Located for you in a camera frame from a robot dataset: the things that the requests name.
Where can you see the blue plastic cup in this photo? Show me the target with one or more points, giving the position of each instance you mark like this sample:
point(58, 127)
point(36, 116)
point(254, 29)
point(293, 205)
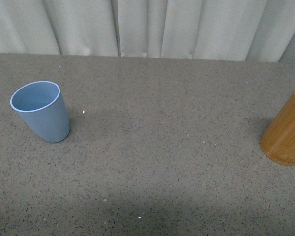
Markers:
point(41, 105)

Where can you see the bamboo chopstick holder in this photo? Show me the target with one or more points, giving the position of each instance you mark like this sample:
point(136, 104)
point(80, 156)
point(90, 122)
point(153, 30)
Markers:
point(278, 141)

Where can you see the white pleated curtain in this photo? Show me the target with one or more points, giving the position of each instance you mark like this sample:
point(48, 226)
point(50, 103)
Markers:
point(239, 30)

